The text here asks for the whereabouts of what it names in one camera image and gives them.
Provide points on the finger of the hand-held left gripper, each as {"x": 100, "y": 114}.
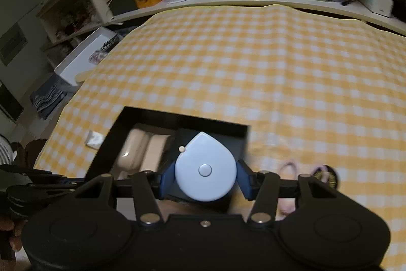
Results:
{"x": 47, "y": 190}
{"x": 28, "y": 172}

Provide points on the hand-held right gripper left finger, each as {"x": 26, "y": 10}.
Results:
{"x": 166, "y": 179}

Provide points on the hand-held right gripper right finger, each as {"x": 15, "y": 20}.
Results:
{"x": 244, "y": 178}

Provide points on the light blue tape measure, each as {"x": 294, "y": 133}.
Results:
{"x": 206, "y": 169}

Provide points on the person's left hand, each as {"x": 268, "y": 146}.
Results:
{"x": 16, "y": 242}

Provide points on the dark brown cloth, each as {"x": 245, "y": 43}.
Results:
{"x": 30, "y": 152}

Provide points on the white fan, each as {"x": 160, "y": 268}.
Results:
{"x": 4, "y": 150}

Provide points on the beige rounded case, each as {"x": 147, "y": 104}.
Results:
{"x": 133, "y": 150}

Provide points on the small white packet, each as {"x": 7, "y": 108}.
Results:
{"x": 94, "y": 139}

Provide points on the grey folded towels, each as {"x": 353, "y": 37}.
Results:
{"x": 47, "y": 98}

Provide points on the black round badge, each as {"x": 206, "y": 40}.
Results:
{"x": 330, "y": 177}

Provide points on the yellow checkered blanket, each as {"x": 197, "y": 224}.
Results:
{"x": 253, "y": 83}

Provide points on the white cardboard box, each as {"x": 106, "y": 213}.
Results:
{"x": 76, "y": 58}

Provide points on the floral pouch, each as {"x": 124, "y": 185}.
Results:
{"x": 96, "y": 55}

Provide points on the black storage box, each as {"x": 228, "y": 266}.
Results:
{"x": 122, "y": 4}

